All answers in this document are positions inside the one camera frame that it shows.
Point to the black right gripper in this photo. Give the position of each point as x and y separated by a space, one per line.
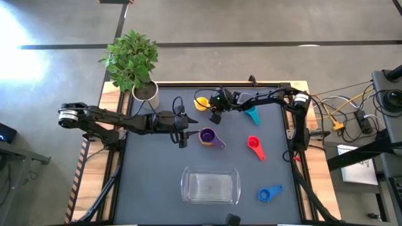
223 100

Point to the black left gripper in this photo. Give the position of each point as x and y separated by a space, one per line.
169 124

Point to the yellow measuring cup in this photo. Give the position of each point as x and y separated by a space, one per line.
200 103

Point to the purple measuring cup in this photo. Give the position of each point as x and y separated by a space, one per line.
208 135

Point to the orange measuring cup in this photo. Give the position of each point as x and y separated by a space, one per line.
205 144

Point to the teal measuring cup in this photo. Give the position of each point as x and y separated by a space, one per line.
253 115

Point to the red measuring cup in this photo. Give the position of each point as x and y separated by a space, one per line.
253 142

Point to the blue measuring cup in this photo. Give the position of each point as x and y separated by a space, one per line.
264 194

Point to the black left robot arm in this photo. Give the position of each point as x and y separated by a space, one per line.
110 117

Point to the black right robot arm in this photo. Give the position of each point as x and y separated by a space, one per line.
270 97

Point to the clear plastic basket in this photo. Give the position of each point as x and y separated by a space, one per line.
210 186

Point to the white plant pot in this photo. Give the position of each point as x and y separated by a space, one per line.
154 102

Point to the green leafy plant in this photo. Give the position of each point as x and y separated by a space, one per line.
132 62

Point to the small red tag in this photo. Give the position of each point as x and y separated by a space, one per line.
296 159

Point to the black yellow striped strip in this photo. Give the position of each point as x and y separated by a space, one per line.
77 182

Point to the black power strip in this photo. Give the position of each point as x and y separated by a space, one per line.
364 122

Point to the black diagonal beam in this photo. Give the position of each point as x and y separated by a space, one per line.
358 157

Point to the white paper sheet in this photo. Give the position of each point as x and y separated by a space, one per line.
358 172

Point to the grey side desk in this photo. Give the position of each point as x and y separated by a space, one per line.
19 153

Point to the grey equipment stand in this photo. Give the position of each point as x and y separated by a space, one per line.
386 81

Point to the black flat device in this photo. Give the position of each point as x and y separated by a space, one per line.
7 133

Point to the small black connector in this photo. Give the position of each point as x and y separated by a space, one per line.
374 216

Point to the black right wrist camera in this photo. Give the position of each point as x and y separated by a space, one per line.
215 118

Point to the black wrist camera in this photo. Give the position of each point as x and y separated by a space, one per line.
215 118
182 140

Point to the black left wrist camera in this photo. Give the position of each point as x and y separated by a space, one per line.
182 140

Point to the black metal rig frame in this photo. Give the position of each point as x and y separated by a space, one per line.
220 84

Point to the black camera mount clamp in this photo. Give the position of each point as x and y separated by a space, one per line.
252 80

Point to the black box camera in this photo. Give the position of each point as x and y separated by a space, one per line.
233 219

